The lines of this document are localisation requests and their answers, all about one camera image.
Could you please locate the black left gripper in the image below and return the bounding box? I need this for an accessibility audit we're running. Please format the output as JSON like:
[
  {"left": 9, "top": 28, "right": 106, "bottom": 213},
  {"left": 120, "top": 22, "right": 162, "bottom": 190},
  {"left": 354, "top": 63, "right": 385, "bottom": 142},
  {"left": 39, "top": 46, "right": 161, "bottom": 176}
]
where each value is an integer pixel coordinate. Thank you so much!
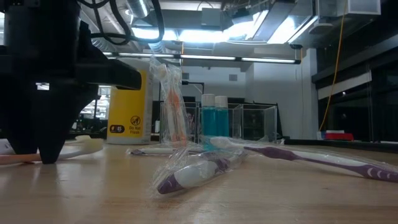
[{"left": 0, "top": 46, "right": 101, "bottom": 165}]

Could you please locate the yellow white wipes canister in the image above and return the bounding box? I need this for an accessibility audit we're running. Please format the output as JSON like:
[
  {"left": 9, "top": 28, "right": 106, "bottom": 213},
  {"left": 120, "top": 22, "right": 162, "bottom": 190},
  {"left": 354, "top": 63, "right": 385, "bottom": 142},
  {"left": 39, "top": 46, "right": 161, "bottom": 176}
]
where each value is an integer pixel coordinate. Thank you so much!
[{"left": 106, "top": 58, "right": 155, "bottom": 146}]

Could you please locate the purple white toothbrush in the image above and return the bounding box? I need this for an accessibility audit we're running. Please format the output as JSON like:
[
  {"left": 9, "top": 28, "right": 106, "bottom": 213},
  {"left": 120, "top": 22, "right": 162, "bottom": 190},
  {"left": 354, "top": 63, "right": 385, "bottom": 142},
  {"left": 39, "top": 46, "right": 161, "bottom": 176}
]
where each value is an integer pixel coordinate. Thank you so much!
[
  {"left": 126, "top": 146, "right": 206, "bottom": 157},
  {"left": 202, "top": 134, "right": 398, "bottom": 184},
  {"left": 150, "top": 148, "right": 248, "bottom": 198}
]

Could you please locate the teal mouthwash bottle white cap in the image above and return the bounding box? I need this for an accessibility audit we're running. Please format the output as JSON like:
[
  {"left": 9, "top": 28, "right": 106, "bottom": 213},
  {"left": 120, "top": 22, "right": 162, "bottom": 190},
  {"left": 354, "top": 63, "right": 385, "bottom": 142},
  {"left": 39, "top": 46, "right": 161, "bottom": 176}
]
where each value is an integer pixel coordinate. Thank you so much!
[
  {"left": 215, "top": 95, "right": 230, "bottom": 138},
  {"left": 201, "top": 93, "right": 218, "bottom": 147}
]

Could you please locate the grey ceiling box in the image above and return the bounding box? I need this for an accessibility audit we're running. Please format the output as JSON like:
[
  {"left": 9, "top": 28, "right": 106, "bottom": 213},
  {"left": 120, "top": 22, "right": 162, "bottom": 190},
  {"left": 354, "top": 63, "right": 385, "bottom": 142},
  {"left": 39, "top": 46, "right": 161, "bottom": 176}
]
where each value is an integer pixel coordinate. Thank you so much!
[{"left": 201, "top": 7, "right": 223, "bottom": 27}]

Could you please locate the black bar with light strips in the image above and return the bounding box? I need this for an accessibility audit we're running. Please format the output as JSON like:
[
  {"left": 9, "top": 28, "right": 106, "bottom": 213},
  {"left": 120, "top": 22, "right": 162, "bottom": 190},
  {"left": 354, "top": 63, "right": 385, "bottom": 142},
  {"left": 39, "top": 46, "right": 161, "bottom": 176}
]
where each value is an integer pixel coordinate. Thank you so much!
[{"left": 102, "top": 51, "right": 302, "bottom": 65}]

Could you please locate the clear acrylic compartment organizer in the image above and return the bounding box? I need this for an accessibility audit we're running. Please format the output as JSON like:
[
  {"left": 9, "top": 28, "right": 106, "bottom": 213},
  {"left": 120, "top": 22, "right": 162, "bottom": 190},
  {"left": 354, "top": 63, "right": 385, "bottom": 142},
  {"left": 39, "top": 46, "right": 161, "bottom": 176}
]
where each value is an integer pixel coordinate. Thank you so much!
[{"left": 159, "top": 101, "right": 279, "bottom": 144}]

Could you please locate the red flat box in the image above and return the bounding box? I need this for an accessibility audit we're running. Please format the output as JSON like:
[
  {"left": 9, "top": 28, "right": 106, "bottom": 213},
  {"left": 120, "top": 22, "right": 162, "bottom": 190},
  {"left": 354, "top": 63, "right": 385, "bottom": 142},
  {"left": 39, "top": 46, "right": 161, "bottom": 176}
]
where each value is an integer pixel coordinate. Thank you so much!
[{"left": 325, "top": 129, "right": 355, "bottom": 141}]

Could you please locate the white ceiling vent box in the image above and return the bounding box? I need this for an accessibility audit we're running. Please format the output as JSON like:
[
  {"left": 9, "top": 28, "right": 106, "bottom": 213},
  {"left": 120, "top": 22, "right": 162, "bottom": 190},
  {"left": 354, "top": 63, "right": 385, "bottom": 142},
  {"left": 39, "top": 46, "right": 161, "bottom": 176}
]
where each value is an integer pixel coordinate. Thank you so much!
[{"left": 317, "top": 0, "right": 382, "bottom": 18}]

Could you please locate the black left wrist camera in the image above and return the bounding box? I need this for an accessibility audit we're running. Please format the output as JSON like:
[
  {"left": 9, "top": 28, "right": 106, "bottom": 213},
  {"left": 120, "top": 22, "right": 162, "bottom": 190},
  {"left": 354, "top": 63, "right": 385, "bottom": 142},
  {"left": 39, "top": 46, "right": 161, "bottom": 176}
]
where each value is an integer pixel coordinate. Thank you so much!
[{"left": 76, "top": 21, "right": 143, "bottom": 91}]

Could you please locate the narrow silver ventilation duct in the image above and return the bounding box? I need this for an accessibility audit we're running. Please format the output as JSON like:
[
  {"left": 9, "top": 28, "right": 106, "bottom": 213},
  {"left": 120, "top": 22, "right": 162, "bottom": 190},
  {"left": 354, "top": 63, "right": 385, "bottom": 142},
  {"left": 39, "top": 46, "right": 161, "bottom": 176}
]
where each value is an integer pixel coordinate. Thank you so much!
[{"left": 126, "top": 0, "right": 150, "bottom": 19}]

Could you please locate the black rig stand frame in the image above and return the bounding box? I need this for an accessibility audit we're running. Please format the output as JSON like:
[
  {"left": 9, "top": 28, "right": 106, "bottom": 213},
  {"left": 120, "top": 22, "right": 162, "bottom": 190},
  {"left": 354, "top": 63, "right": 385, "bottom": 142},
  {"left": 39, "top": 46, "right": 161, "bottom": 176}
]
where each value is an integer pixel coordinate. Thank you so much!
[{"left": 182, "top": 80, "right": 205, "bottom": 103}]

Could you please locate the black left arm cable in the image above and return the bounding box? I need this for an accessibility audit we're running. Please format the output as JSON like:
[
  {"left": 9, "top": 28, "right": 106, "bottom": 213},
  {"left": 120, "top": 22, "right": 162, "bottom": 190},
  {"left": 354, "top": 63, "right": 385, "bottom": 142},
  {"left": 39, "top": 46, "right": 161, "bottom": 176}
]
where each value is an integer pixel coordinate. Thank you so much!
[{"left": 77, "top": 0, "right": 165, "bottom": 46}]

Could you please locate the yellow hanging cable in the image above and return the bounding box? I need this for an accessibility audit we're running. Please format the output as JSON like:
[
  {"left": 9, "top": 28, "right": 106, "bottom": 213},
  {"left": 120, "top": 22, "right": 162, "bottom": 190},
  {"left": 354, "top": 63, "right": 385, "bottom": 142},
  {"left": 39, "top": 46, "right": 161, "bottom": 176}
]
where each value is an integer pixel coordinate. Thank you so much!
[{"left": 318, "top": 0, "right": 348, "bottom": 131}]

